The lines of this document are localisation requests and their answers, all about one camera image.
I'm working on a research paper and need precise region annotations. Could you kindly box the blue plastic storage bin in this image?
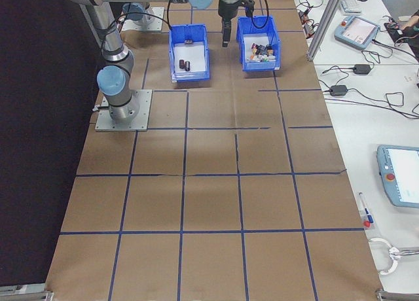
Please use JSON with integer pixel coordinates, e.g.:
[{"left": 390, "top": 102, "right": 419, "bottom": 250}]
[
  {"left": 168, "top": 23, "right": 213, "bottom": 83},
  {"left": 236, "top": 14, "right": 282, "bottom": 73}
]

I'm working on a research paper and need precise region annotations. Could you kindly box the black control box red button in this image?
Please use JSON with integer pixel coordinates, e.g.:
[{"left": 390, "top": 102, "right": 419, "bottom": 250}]
[{"left": 383, "top": 21, "right": 405, "bottom": 40}]

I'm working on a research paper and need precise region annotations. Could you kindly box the person's hand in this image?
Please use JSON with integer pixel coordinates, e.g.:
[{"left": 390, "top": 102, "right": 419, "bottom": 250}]
[{"left": 401, "top": 14, "right": 419, "bottom": 31}]

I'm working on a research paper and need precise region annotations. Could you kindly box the small mixed parts pile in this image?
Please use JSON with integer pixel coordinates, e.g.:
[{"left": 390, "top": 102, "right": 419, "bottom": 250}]
[{"left": 244, "top": 35, "right": 278, "bottom": 65}]

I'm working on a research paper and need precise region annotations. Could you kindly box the white foam liner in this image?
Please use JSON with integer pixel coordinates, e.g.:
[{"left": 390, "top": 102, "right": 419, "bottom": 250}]
[{"left": 173, "top": 41, "right": 208, "bottom": 75}]

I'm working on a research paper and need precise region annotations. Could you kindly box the white keyboard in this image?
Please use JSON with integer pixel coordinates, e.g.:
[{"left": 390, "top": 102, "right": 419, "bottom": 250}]
[{"left": 339, "top": 0, "right": 363, "bottom": 14}]

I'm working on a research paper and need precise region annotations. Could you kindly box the blue grey teach pendant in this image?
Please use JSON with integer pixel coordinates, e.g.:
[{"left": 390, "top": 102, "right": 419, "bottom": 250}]
[
  {"left": 376, "top": 144, "right": 419, "bottom": 207},
  {"left": 333, "top": 14, "right": 382, "bottom": 52}
]

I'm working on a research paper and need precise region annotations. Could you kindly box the white marker pen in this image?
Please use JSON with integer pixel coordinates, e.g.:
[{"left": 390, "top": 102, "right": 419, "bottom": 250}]
[{"left": 358, "top": 192, "right": 373, "bottom": 219}]

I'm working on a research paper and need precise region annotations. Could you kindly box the silver metal clamp bar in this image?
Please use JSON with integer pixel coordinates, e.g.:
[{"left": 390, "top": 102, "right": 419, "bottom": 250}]
[{"left": 388, "top": 245, "right": 419, "bottom": 258}]

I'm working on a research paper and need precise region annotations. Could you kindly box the aluminium profile bar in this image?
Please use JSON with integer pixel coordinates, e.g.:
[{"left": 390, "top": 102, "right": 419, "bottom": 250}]
[
  {"left": 0, "top": 283, "right": 55, "bottom": 301},
  {"left": 374, "top": 289, "right": 419, "bottom": 301}
]

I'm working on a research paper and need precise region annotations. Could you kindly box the black camera cable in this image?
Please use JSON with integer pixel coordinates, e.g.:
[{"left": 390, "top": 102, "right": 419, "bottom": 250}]
[{"left": 244, "top": 0, "right": 275, "bottom": 29}]

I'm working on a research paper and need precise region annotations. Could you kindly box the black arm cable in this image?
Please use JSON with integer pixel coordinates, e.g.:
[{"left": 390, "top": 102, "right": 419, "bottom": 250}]
[{"left": 100, "top": 0, "right": 173, "bottom": 50}]

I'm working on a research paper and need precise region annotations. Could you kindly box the white square base plate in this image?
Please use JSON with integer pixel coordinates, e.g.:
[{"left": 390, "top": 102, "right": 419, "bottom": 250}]
[
  {"left": 94, "top": 89, "right": 154, "bottom": 132},
  {"left": 120, "top": 7, "right": 165, "bottom": 33}
]

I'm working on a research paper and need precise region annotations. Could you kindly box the aluminium upright post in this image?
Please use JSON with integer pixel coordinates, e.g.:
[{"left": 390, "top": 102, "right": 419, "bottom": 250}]
[{"left": 306, "top": 0, "right": 344, "bottom": 62}]

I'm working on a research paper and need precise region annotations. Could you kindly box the black desk cable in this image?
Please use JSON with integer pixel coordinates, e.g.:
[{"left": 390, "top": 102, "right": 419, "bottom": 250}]
[
  {"left": 346, "top": 88, "right": 419, "bottom": 120},
  {"left": 319, "top": 64, "right": 356, "bottom": 86}
]

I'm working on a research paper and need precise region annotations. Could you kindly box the black pendant cable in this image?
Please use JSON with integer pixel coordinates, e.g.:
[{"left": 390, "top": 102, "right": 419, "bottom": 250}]
[{"left": 361, "top": 39, "right": 419, "bottom": 65}]

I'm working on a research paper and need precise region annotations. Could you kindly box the black frame cover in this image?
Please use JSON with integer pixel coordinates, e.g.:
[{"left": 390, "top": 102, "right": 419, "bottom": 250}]
[{"left": 0, "top": 0, "right": 114, "bottom": 289}]

